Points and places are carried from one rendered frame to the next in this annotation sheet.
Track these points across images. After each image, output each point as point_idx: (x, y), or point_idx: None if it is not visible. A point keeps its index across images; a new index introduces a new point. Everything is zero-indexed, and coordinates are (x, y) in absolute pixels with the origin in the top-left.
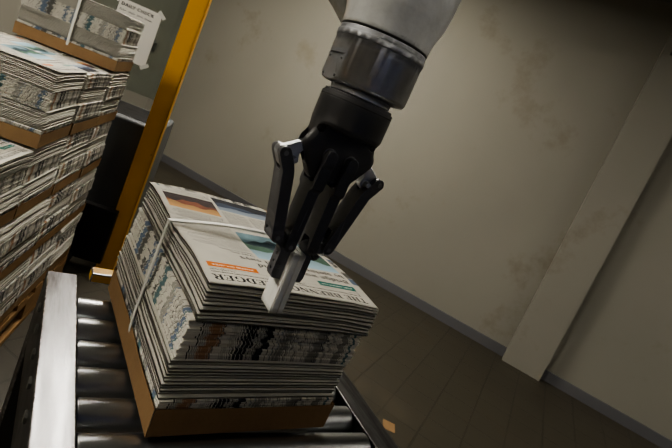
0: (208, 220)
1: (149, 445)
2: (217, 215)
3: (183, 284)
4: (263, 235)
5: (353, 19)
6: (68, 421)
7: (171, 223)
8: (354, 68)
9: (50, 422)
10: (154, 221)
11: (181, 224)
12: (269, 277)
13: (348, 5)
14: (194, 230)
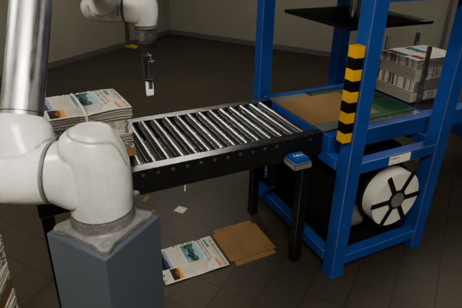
0: (72, 111)
1: (136, 155)
2: (62, 110)
3: (116, 119)
4: (71, 102)
5: (150, 26)
6: (133, 166)
7: (82, 117)
8: (155, 36)
9: (135, 168)
10: (64, 127)
11: (84, 115)
12: (147, 90)
13: (146, 23)
14: (88, 112)
